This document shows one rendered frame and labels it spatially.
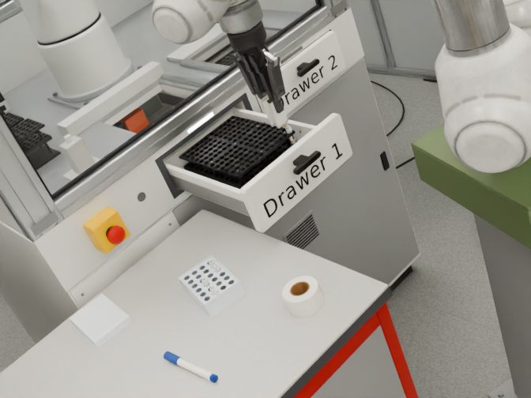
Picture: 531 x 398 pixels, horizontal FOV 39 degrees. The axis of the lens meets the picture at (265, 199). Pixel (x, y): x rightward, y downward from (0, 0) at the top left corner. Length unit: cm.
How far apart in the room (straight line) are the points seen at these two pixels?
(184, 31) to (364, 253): 118
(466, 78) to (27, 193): 89
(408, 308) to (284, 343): 112
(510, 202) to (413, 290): 117
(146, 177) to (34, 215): 27
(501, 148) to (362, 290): 39
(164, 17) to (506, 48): 55
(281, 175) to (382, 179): 78
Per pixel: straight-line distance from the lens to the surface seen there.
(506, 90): 121
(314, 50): 197
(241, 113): 186
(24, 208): 162
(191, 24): 131
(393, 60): 372
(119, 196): 170
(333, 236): 218
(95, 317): 163
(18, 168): 158
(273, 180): 153
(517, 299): 178
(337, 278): 146
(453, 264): 256
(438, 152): 153
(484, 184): 142
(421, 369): 228
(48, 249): 166
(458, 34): 120
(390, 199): 233
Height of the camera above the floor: 170
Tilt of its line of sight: 32 degrees down
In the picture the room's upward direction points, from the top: 23 degrees counter-clockwise
